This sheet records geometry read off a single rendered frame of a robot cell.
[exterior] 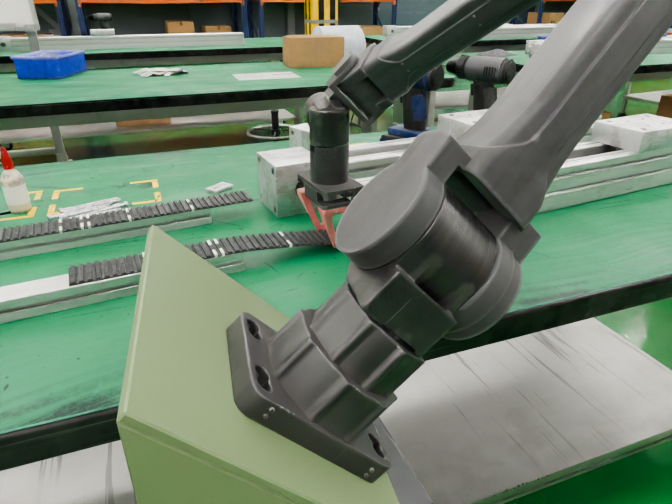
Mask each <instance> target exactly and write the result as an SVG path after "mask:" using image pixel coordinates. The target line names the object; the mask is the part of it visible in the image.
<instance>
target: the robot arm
mask: <svg viewBox="0 0 672 504"><path fill-rule="evenodd" d="M540 1H542V0H448V1H447V2H445V3H444V4H443V5H441V6H440V7H439V8H437V9H436V10H434V11H433V12H432V13H430V14H429V15H428V16H426V17H425V18H424V19H422V20H421V21H420V22H418V23H417V24H415V25H414V26H412V27H410V28H409V29H407V30H405V31H403V32H401V33H399V34H397V35H394V36H390V37H387V38H386V39H385V40H383V41H382V42H381V43H379V44H378V45H376V44H375V43H373V44H372V45H370V46H369V47H368V48H366V49H365V50H364V51H363V52H361V53H360V54H359V55H356V54H354V53H353V52H349V53H348V54H346V55H345V56H344V57H343V58H342V59H341V60H340V61H339V63H338V64H337V65H336V66H335V67H334V68H333V69H332V70H331V71H332V72H333V75H332V77H331V78H330V79H329V80H328V81H327V82H326V84H327V86H328V88H327V90H326V91H325V92H318V93H315V94H313V95H312V96H310V97H309V98H308V100H307V101H306V103H305V107H304V114H305V117H306V120H307V123H308V126H309V139H310V170H308V171H301V172H298V173H297V179H298V181H303V182H304V188H299V189H297V194H298V196H299V198H300V199H301V201H302V203H303V205H304V207H305V209H306V211H307V213H308V214H309V216H310V218H311V220H312V222H313V225H314V227H315V229H316V230H317V231H319V229H322V230H325V229H326V231H327V233H328V236H329V238H330V241H331V243H332V245H333V247H334V248H336V247H337V249H338V250H339V251H340V252H342V253H343V254H344V255H345V256H346V257H347V258H349V259H350V264H349V267H348V271H347V275H346V279H347V280H346V281H345V282H344V283H343V284H342V285H341V286H340V287H339V288H338V289H337V290H336V291H335V292H334V293H333V294H332V295H331V296H330V297H329V298H328V299H327V300H326V301H325V302H324V303H323V304H322V305H321V306H320V307H319V308H317V309H311V308H308V309H305V310H302V309H300V310H299V311H298V312H297V313H296V314H295V315H294V316H293V317H292V318H291V319H290V320H289V321H288V322H287V323H286V324H285V325H284V326H283V327H282V328H281V329H280V330H279V331H278V332H277V331H275V330H274V329H272V328H271V327H269V326H268V325H266V324H265V323H263V322H262V321H260V320H259V319H257V318H256V317H254V316H253V315H251V314H250V313H247V312H242V313H241V314H240V315H239V316H238V317H237V318H236V319H235V320H234V321H233V322H232V324H231V325H230V326H229V327H228V328H227V329H226V334H227V343H228V353H229V362H230V371H231V381H232V390H233V399H234V402H235V404H236V406H237V408H238V409H239V410H240V412H241V413H242V414H244V415H245V416H246V417H248V418H249V419H251V420H253V421H255V422H257V423H259V424H261V425H262V426H264V427H266V428H268V429H270V430H272V431H274V432H276V433H277V434H279V435H281V436H283V437H285V438H287V439H289V440H290V441H292V442H294V443H296V444H298V445H300V446H302V447H304V448H305V449H307V450H309V451H311V452H313V453H315V454H317V455H318V456H320V457H322V458H324V459H326V460H328V461H330V462H332V463H333V464H335V465H337V466H339V467H341V468H343V469H345V470H346V471H348V472H350V473H352V474H354V475H356V476H358V477H359V478H361V479H363V480H365V481H367V482H369V483H374V482H375V481H376V480H377V479H378V478H379V477H380V476H382V475H383V474H384V473H385V472H386V471H387V470H388V469H389V468H390V467H391V461H390V459H389V457H388V454H387V452H386V450H385V447H384V445H383V443H382V440H381V438H380V436H379V433H378V431H377V429H376V426H375V424H374V421H375V420H376V419H377V418H378V417H379V416H380V415H381V414H382V413H383V412H384V411H385V410H386V409H388V408H389V407H390V406H391V405H392V404H393V403H394V402H395V401H396V400H397V399H398V398H397V396H396V395H395V393H394V391H395V390H396V389H397V388H398V387H400V386H401V385H402V384H403V383H404V382H405V381H406V380H407V379H408V378H409V377H410V376H411V375H412V374H413V373H414V372H415V371H416V370H418V369H419V368H420V367H421V366H422V365H423V364H424V363H425V361H424V359H423V357H422V356H423V355H424V354H425V353H426V352H427V351H428V350H429V349H430V348H431V347H432V346H433V345H435V344H436V343H437V342H438V341H439V340H440V339H441V338H442V337H443V338H445V339H449V340H464V339H469V338H472V337H475V336H477V335H479V334H481V333H483V332H485V331H487V330H488V329H489V328H491V327H492V326H494V325H495V324H496V323H497V322H498V321H499V320H500V319H502V317H503V316H504V315H505V314H506V313H507V312H508V310H509V309H510V308H511V306H512V305H513V303H514V301H515V299H516V297H517V295H518V293H519V290H520V287H521V283H522V269H521V263H522V261H523V260H524V259H525V258H526V256H527V255H528V254H529V253H530V251H531V250H532V249H533V247H534V246H535V245H536V244H537V242H538V241H539V240H540V239H541V235H540V234H539V233H538V232H537V230H536V229H535V228H534V227H533V226H532V225H531V224H530V222H531V220H532V219H533V218H534V217H535V215H536V214H537V213H538V211H539V210H540V208H541V206H542V204H543V201H544V198H545V194H546V193H547V191H548V189H549V187H550V185H551V184H552V182H553V180H554V178H555V177H556V175H557V174H558V172H559V170H560V169H561V167H562V166H563V164H564V163H565V161H566V160H567V158H568V157H569V155H570V154H571V152H572V151H573V150H574V148H575V147H576V146H577V144H578V143H579V142H580V140H581V139H582V138H583V137H584V135H585V134H586V133H587V132H588V130H589V129H590V128H591V127H592V125H593V124H594V123H595V121H596V120H597V119H598V118H599V116H600V115H601V114H602V113H603V111H604V110H605V109H606V108H607V106H608V105H609V104H610V102H611V101H612V100H613V99H614V97H615V96H616V95H617V94H618V92H619V91H620V90H621V89H622V87H623V86H624V85H625V83H626V82H627V81H628V80H629V78H630V77H631V76H632V75H633V73H634V72H635V71H636V70H637V68H638V67H639V66H640V64H641V63H642V62H643V61H644V59H645V58H646V57H647V56H648V54H649V53H650V52H651V51H652V49H653V48H654V47H655V46H656V44H657V43H658V42H659V40H660V39H661V38H662V37H663V35H664V34H665V33H666V32H667V30H668V29H669V28H670V27H671V25H672V0H577V1H576V2H575V3H574V5H573V6H572V7H571V8H570V10H569V11H568V12H567V13H566V14H565V16H564V17H563V18H562V19H561V21H560V22H559V23H558V24H557V26H556V27H555V28H554V29H553V31H552V32H551V33H550V34H549V36H548V37H547V38H546V39H545V41H544V42H543V43H542V44H541V46H540V47H539V48H538V49H537V51H536V52H535V53H534V54H533V56H532V57H531V58H530V59H529V60H528V62H527V63H526V64H525V65H524V67H523V68H522V69H521V70H520V72H519V73H518V74H517V75H516V77H515V78H514V79H513V80H512V82H511V83H510V84H509V85H508V87H507V88H506V89H505V90H504V92H503V93H502V94H501V95H500V97H499V98H498V99H497V100H496V101H495V103H494V104H493V105H492V106H491V107H490V108H489V109H488V110H487V112H486V113H485V114H484V115H483V116H482V117H481V118H480V119H479V120H478V121H477V122H476V123H475V124H473V125H472V126H471V127H470V128H469V129H468V130H467V131H466V132H465V133H463V134H462V135H461V136H460V137H459V138H457V139H456V140H455V139H454V138H453V137H452V135H451V134H450V133H448V132H447V131H444V130H430V131H426V132H423V133H420V134H419V135H418V136H417V137H416V138H415V139H414V141H413V142H412V143H411V144H410V145H409V147H408V148H407V149H406V150H405V152H404V153H403V154H402V155H401V157H400V158H399V159H398V160H397V161H396V162H395V163H393V164H391V165H390V166H388V167H387V168H385V169H384V170H382V171H381V172H380V173H378V174H377V175H376V176H375V177H373V178H372V179H371V180H370V181H369V182H368V183H367V184H366V185H365V186H364V185H362V184H361V183H359V182H358V181H356V180H354V179H353V178H351V177H350V176H349V121H350V110H351V111H352V112H353V113H354V114H355V115H356V116H357V117H358V118H359V119H360V120H361V121H362V122H363V123H364V124H365V125H366V126H367V127H368V128H369V127H370V126H371V125H372V124H373V123H374V122H375V121H376V120H377V119H378V118H379V117H380V116H381V115H382V114H383V113H384V112H385V111H386V110H387V109H388V108H389V107H390V106H391V105H393V104H394V102H395V100H396V99H398V98H400V97H401V96H403V95H404V94H406V93H408V92H409V90H410V89H411V88H412V86H413V85H414V84H415V83H416V82H417V81H418V80H420V79H421V78H422V77H423V76H424V75H426V74H427V73H428V72H430V71H431V70H433V69H434V68H436V67H437V66H439V65H440V64H442V63H444V62H445V61H447V60H448V59H450V58H452V57H453V56H455V55H456V54H458V53H459V52H461V51H463V50H464V49H466V48H467V47H469V46H471V45H472V44H474V43H475V42H477V41H478V40H480V39H482V38H483V37H485V36H486V35H488V34H490V33H491V32H493V31H494V30H496V29H498V28H499V27H501V26H502V25H504V24H505V23H507V22H509V21H510V20H512V19H513V18H515V17H517V16H518V15H520V14H521V13H523V12H525V11H526V10H528V9H529V8H531V7H532V6H534V5H536V4H537V3H539V2H540ZM337 86H338V87H337ZM340 89H341V90H342V91H343V92H344V93H345V94H346V95H347V96H348V97H349V98H350V99H351V100H352V101H350V100H349V99H348V98H347V97H346V96H345V94H344V93H343V92H342V91H341V90H340ZM352 102H354V103H355V104H356V105H357V106H358V107H359V108H360V109H361V110H362V111H363V112H364V114H365V115H363V114H362V113H361V111H360V110H359V109H358V108H357V107H356V106H355V105H354V104H353V103H352ZM338 195H341V196H342V197H343V198H339V199H337V197H338ZM352 196H353V197H354V199H353V200H349V199H348V198H346V197H352ZM311 200H312V201H313V202H314V203H315V204H316V205H318V211H319V214H320V216H321V218H322V223H320V222H319V219H318V217H317V215H316V213H315V211H314V208H313V206H312V204H311ZM341 213H343V215H342V217H341V219H340V221H339V223H338V226H337V229H336V233H335V229H334V226H333V222H332V218H333V215H336V214H341Z"/></svg>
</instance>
